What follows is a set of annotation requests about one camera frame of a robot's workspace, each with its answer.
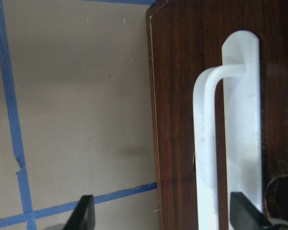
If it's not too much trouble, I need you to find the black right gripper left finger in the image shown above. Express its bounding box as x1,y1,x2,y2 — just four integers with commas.
63,195,96,230

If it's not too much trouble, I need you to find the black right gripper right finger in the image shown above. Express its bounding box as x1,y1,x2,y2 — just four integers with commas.
229,192,272,230

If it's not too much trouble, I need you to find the wooden drawer with white handle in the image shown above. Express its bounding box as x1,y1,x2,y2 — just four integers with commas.
192,0,288,230

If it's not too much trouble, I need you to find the dark wooden drawer cabinet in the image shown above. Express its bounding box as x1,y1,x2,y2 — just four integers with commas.
146,0,288,230

